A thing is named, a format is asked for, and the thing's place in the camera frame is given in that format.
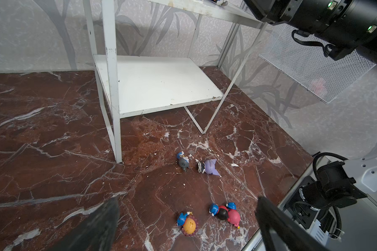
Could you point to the grey blue penguin toy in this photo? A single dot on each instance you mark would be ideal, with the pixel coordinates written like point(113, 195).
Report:
point(183, 161)

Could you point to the purple hat figure toy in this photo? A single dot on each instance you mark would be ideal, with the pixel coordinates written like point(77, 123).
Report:
point(208, 167)

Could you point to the pink toy in basket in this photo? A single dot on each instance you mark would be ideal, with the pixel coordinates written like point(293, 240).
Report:
point(319, 87)

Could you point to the red black blue toy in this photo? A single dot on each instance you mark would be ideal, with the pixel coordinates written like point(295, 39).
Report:
point(221, 212)

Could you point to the white two-tier shelf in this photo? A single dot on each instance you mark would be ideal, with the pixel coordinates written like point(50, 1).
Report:
point(137, 85)

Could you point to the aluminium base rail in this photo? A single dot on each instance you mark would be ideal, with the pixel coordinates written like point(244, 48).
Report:
point(335, 202)

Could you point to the pink red blue toy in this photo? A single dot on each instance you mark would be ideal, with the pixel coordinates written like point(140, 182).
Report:
point(233, 215)

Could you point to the orange blue round toy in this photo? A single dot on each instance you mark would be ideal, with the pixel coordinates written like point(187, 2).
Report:
point(188, 224)

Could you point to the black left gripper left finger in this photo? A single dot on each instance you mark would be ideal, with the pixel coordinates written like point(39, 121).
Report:
point(95, 233)

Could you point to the white wire mesh basket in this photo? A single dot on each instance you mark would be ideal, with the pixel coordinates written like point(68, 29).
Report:
point(304, 64)

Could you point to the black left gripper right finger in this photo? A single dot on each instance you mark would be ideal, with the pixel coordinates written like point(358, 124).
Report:
point(281, 233)

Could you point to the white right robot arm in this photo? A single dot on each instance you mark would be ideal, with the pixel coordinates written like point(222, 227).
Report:
point(339, 27)

